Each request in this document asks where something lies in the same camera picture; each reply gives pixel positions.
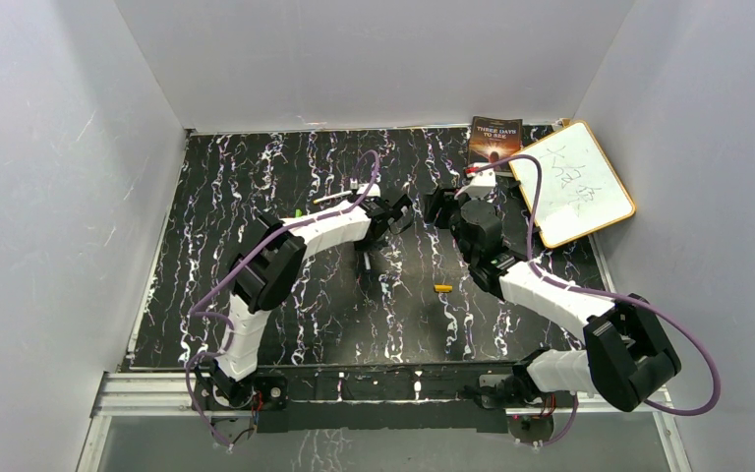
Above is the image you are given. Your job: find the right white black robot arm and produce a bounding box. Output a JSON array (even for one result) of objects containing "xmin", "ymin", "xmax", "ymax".
[{"xmin": 423, "ymin": 188, "xmax": 681, "ymax": 412}]

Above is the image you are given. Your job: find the white board wooden frame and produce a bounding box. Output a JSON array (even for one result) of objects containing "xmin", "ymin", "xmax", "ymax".
[{"xmin": 509, "ymin": 120, "xmax": 636, "ymax": 249}]

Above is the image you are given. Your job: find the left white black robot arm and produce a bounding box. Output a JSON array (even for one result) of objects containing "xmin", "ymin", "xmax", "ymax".
[{"xmin": 197, "ymin": 191, "xmax": 413, "ymax": 409}]

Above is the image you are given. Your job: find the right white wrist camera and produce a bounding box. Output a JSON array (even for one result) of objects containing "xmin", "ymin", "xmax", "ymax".
[{"xmin": 456, "ymin": 166, "xmax": 496, "ymax": 199}]

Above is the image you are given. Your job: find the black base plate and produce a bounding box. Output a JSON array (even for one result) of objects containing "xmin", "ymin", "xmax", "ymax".
[{"xmin": 189, "ymin": 361, "xmax": 570, "ymax": 438}]

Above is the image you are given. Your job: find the aluminium frame rail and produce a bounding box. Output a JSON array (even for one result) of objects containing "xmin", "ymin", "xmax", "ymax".
[{"xmin": 77, "ymin": 371, "xmax": 691, "ymax": 471}]

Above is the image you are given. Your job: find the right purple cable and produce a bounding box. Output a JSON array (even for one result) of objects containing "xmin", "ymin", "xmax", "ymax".
[{"xmin": 455, "ymin": 153, "xmax": 722, "ymax": 450}]

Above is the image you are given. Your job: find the purple cable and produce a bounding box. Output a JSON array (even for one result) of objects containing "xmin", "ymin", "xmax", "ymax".
[
  {"xmin": 184, "ymin": 149, "xmax": 380, "ymax": 450},
  {"xmin": 455, "ymin": 153, "xmax": 722, "ymax": 450}
]

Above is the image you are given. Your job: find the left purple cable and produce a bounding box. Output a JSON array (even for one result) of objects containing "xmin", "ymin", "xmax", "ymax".
[{"xmin": 184, "ymin": 149, "xmax": 380, "ymax": 450}]

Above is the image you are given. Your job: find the brown book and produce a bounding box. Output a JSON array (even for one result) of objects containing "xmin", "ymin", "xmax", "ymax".
[{"xmin": 467, "ymin": 116, "xmax": 523, "ymax": 167}]

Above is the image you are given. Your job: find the orange tipped white pen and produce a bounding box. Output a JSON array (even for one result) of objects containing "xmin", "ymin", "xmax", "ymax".
[{"xmin": 312, "ymin": 190, "xmax": 354, "ymax": 206}]

